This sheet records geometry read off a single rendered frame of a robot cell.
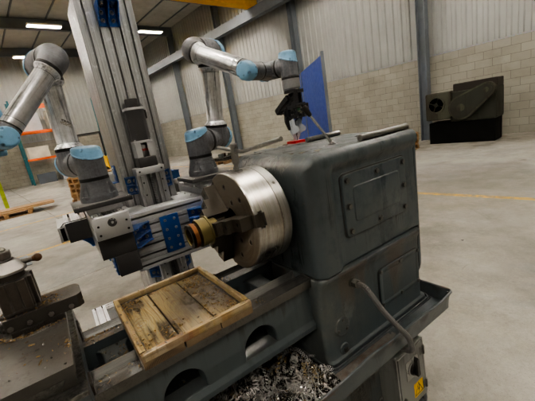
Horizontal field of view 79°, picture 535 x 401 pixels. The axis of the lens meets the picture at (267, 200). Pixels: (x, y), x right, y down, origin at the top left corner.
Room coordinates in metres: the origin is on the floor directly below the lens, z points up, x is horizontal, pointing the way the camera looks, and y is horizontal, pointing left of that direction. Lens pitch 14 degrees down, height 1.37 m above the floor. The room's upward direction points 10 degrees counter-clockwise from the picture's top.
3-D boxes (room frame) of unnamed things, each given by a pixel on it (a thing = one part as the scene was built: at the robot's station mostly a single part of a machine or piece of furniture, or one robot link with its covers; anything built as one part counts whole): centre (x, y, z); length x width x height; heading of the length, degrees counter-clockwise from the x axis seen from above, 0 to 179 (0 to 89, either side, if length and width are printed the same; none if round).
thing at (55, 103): (1.48, 0.83, 1.54); 0.15 x 0.12 x 0.55; 53
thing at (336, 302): (1.25, -0.24, 0.43); 0.60 x 0.48 x 0.86; 123
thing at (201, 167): (1.66, 0.30, 1.21); 0.15 x 0.15 x 0.10
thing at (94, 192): (1.40, 0.72, 1.21); 0.15 x 0.15 x 0.10
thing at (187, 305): (0.87, 0.31, 0.89); 0.36 x 0.30 x 0.04; 33
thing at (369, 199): (1.25, -0.24, 1.06); 0.59 x 0.48 x 0.39; 123
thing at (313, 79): (7.87, -1.25, 1.18); 4.12 x 0.80 x 2.35; 2
